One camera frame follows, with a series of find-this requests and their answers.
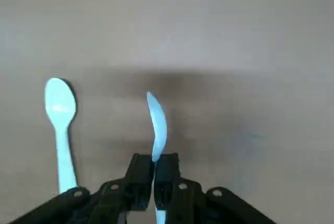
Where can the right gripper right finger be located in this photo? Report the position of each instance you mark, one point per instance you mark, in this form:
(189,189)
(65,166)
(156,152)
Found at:
(188,200)

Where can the green plastic spoon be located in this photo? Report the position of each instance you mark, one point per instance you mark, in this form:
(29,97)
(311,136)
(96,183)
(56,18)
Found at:
(61,109)

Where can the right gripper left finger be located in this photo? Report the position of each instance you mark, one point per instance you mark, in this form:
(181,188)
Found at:
(109,198)

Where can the blue plastic spoon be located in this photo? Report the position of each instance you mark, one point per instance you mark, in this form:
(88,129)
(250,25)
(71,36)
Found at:
(157,119)

